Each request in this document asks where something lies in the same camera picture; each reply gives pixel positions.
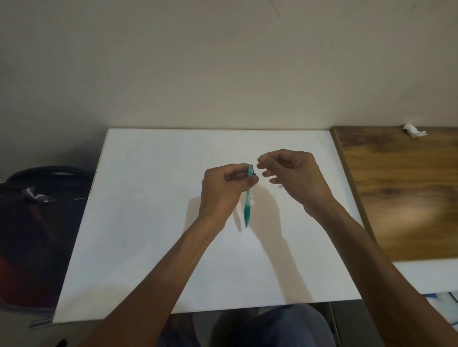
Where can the teal mechanical pencil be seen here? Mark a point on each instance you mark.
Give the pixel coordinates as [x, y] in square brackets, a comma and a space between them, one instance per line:
[247, 214]

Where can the black and red bag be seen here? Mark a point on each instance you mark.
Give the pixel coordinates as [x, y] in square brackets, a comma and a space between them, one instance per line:
[32, 246]

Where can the person's right hand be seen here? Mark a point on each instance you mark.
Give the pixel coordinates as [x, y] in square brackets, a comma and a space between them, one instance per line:
[304, 178]

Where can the person's left forearm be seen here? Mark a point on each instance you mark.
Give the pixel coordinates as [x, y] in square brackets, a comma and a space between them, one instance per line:
[154, 293]

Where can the person's legs in jeans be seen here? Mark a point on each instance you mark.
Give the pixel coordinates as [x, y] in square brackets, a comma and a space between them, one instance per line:
[279, 329]

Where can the brown wooden board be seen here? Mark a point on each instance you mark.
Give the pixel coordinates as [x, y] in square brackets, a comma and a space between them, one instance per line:
[411, 193]

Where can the striped cloth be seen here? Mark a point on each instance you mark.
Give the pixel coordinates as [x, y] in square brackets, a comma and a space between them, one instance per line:
[41, 323]

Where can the crumpled white tissue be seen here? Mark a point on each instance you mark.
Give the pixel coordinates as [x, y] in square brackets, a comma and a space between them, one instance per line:
[411, 130]

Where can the person's left hand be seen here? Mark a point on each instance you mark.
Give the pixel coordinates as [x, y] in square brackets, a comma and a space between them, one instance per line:
[220, 193]

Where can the black object on floor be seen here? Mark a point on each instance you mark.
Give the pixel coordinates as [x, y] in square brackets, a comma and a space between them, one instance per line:
[62, 342]

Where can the white tag on bag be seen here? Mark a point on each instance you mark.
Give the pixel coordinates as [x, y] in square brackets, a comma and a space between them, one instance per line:
[34, 196]

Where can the person's right forearm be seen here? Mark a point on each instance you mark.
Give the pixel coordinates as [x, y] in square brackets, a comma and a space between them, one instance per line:
[379, 275]

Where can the small blue object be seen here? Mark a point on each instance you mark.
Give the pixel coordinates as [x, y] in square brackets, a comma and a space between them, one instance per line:
[431, 296]

